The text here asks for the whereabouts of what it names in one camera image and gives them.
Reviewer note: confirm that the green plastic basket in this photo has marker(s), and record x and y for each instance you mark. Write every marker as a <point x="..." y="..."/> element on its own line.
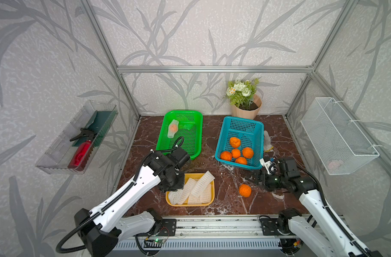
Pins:
<point x="190" y="126"/>

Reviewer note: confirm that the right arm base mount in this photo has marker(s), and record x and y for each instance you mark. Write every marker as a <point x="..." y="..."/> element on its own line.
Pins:
<point x="270" y="226"/>

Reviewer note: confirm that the aluminium front rail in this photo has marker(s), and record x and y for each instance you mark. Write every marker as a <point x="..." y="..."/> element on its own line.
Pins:
<point x="241" y="226"/>

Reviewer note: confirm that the white wire mesh basket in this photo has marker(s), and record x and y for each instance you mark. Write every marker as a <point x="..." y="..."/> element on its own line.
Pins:
<point x="339" y="142"/>

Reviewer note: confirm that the white yellow work glove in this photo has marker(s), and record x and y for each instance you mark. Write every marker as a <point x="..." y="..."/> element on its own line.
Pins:
<point x="267" y="142"/>

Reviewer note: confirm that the dark green dustpan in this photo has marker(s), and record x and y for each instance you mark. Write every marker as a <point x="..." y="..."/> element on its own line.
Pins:
<point x="100" y="123"/>

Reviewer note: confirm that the potted white flower plant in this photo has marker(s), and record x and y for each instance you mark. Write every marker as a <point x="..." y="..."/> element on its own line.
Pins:
<point x="243" y="99"/>

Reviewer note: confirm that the teal plastic basket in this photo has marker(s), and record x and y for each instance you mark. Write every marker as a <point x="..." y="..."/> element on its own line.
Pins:
<point x="250" y="134"/>

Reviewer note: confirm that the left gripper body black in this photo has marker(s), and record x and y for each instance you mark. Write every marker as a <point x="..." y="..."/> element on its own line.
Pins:
<point x="175" y="182"/>

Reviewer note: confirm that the white foam net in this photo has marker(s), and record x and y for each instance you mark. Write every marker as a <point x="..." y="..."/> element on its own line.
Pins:
<point x="201" y="184"/>
<point x="175" y="197"/>
<point x="186" y="191"/>
<point x="195" y="200"/>
<point x="207" y="194"/>

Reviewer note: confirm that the yellow plastic tray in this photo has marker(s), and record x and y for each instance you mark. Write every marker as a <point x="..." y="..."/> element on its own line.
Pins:
<point x="195" y="176"/>

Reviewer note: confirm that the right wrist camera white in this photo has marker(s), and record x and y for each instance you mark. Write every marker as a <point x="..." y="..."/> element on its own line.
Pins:
<point x="269" y="165"/>

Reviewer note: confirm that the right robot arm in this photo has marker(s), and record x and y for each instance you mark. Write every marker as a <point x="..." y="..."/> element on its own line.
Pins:
<point x="313" y="199"/>

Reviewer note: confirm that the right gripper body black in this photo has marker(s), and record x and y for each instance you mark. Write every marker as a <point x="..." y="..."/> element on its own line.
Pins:
<point x="272" y="181"/>

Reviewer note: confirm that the clear plastic wall bin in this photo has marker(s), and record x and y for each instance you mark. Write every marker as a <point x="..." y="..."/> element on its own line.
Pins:
<point x="73" y="150"/>

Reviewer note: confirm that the red black spray bottle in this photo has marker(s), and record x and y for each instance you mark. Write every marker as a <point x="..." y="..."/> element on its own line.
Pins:
<point x="84" y="150"/>

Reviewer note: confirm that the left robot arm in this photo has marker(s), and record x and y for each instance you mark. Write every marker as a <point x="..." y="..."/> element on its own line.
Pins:
<point x="100" y="229"/>

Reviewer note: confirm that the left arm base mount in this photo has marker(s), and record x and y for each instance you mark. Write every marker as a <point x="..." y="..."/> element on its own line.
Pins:
<point x="165" y="227"/>

